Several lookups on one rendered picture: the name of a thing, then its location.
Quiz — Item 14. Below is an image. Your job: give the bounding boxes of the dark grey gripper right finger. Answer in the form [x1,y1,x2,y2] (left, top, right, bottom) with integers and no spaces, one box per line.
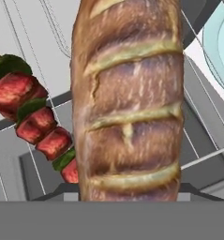
[176,182,224,203]

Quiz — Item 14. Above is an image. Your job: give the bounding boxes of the kebab skewer with meat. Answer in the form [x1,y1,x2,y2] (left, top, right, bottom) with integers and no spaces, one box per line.
[0,52,81,185]

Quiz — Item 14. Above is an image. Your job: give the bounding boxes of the pale blue round plate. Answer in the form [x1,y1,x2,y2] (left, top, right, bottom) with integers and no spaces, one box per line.
[202,0,224,95]

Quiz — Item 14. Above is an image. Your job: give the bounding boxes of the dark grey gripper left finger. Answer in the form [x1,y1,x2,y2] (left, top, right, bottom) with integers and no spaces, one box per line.
[31,182,82,203]

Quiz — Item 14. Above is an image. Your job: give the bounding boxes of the toaster oven wire rack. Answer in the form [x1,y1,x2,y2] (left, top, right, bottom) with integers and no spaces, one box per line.
[0,0,224,203]

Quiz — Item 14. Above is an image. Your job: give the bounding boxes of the brown baguette bread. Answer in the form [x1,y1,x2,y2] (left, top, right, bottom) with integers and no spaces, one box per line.
[69,0,185,203]

